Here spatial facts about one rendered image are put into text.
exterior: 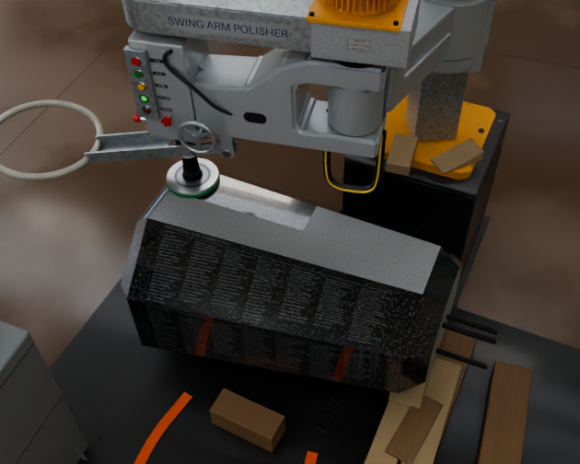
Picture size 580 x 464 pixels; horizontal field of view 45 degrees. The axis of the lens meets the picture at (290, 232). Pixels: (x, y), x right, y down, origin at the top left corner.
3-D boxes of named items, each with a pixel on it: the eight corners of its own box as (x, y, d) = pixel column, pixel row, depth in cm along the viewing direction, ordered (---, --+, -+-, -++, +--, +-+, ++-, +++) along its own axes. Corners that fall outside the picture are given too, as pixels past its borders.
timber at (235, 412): (212, 423, 307) (208, 410, 298) (226, 400, 314) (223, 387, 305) (272, 453, 297) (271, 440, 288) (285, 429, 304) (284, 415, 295)
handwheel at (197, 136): (226, 141, 263) (222, 109, 252) (217, 158, 256) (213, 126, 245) (188, 135, 265) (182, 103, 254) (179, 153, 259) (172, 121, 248)
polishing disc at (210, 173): (174, 201, 283) (173, 198, 282) (161, 168, 296) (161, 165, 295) (225, 187, 287) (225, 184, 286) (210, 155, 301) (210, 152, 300)
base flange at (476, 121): (396, 91, 343) (397, 83, 340) (496, 116, 328) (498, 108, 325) (358, 153, 314) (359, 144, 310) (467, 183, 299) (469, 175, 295)
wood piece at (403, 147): (394, 142, 312) (395, 133, 308) (417, 145, 310) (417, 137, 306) (385, 171, 299) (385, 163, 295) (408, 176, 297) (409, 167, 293)
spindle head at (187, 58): (257, 119, 275) (249, 16, 242) (240, 156, 261) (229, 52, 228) (169, 107, 282) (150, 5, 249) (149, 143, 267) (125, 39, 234)
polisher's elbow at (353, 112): (346, 97, 259) (348, 51, 244) (392, 116, 251) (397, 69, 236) (316, 124, 249) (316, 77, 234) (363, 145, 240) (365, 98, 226)
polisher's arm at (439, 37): (427, 6, 301) (435, -51, 282) (502, 31, 286) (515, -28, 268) (327, 94, 261) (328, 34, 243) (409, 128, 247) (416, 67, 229)
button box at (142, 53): (161, 115, 257) (148, 47, 236) (158, 120, 255) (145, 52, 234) (141, 112, 258) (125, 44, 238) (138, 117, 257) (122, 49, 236)
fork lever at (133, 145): (251, 126, 277) (247, 116, 273) (237, 158, 264) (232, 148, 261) (105, 138, 302) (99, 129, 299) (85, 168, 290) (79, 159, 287)
